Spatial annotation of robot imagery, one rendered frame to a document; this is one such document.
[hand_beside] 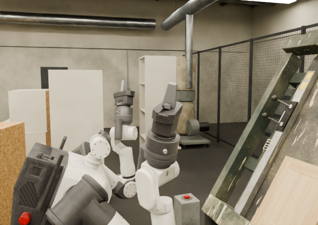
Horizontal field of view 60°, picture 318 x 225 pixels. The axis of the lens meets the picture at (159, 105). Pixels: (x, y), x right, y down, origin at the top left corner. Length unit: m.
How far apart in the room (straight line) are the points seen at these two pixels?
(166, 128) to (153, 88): 4.32
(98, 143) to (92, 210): 0.25
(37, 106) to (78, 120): 1.88
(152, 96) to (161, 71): 0.49
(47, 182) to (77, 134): 2.47
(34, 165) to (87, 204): 0.23
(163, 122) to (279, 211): 1.06
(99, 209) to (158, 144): 0.25
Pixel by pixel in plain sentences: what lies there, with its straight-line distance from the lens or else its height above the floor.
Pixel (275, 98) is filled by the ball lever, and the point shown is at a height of 1.54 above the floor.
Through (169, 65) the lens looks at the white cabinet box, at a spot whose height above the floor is 1.88.
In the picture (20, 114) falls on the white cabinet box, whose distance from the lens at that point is 5.24.
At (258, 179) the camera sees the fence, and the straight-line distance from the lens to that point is 1.71.
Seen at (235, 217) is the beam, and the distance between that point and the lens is 1.71.
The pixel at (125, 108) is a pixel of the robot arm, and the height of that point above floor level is 1.52.
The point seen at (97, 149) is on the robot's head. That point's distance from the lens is 0.97.
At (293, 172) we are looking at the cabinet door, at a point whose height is 1.17.
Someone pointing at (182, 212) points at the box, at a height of 0.88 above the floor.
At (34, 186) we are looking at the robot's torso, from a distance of 0.97.
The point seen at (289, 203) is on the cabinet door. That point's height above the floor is 1.04.
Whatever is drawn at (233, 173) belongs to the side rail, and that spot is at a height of 1.04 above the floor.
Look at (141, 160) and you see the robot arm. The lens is 0.78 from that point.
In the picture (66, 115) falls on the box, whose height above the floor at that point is 1.22.
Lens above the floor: 1.66
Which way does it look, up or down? 6 degrees down
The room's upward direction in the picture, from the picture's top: straight up
